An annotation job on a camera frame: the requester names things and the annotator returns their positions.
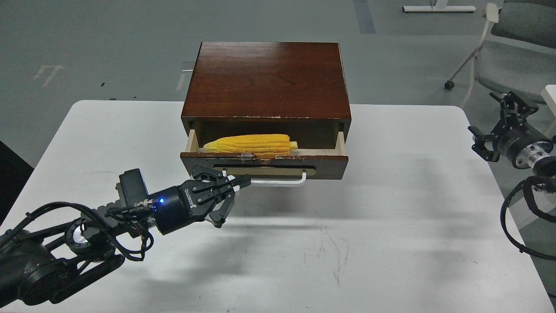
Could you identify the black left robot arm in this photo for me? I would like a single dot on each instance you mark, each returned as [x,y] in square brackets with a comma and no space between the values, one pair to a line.
[61,248]

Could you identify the yellow corn cob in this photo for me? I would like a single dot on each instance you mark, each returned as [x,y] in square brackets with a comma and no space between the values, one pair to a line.
[263,146]

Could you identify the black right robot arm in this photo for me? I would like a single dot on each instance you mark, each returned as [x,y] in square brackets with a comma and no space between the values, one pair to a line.
[543,180]

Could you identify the wooden drawer with white handle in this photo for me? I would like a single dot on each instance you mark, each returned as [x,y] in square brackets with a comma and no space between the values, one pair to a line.
[321,152]

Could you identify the white desk base bar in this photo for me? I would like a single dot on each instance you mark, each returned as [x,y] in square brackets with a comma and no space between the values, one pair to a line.
[439,6]

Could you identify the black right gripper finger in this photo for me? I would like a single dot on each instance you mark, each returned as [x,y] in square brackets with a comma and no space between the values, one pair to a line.
[514,109]
[479,146]

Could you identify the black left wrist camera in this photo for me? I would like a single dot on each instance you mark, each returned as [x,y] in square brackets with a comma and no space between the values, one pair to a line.
[131,188]

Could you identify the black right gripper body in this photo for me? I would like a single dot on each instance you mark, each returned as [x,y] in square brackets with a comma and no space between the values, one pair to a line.
[524,146]

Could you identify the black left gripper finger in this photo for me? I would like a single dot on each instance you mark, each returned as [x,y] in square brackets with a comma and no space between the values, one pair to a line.
[215,207]
[213,185]

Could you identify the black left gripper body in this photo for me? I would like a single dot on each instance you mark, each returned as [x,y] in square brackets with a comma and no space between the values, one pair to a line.
[175,208]

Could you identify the dark wooden cabinet box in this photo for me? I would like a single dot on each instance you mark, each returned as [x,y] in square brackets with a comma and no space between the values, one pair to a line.
[268,81]

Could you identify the grey office chair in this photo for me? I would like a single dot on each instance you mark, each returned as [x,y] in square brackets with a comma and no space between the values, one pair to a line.
[516,51]

